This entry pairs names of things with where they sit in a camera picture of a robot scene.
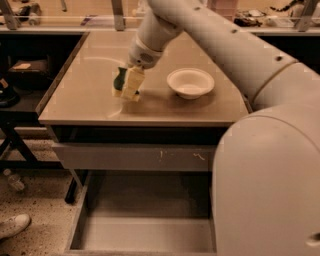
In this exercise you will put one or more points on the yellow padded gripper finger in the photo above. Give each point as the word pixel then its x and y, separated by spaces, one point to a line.
pixel 134 78

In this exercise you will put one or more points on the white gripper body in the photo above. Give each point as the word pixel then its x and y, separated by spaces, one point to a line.
pixel 142 55

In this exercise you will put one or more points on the green and yellow sponge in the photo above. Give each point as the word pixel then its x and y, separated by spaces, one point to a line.
pixel 119 82

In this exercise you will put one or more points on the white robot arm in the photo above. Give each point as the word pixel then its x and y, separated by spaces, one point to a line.
pixel 266 170

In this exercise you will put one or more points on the grey top drawer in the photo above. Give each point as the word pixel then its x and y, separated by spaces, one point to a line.
pixel 137 148

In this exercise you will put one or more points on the open grey middle drawer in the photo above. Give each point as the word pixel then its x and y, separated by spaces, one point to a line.
pixel 124 213

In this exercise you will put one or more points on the white paper bowl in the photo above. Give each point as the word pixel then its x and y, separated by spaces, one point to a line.
pixel 190 83

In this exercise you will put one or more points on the pink stacked container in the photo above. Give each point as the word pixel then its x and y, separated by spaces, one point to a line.
pixel 225 8

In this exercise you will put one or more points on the black bag on shelf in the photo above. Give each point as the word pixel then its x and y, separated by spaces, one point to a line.
pixel 30 74

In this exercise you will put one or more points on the clear plastic bottle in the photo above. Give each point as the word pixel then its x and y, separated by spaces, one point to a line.
pixel 14 180

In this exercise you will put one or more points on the white shoe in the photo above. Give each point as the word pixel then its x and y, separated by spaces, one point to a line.
pixel 14 225

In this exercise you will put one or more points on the black side table frame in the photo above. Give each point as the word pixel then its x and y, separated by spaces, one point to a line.
pixel 13 140

